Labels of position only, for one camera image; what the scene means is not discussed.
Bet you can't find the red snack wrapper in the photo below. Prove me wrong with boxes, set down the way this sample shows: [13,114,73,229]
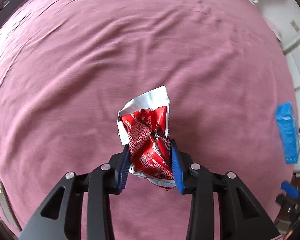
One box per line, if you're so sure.
[117,86,175,191]

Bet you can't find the pink bed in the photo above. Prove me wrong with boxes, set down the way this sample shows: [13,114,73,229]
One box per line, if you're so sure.
[0,0,296,226]

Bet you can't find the white phone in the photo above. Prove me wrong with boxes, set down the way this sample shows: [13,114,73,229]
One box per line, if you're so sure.
[0,180,22,232]

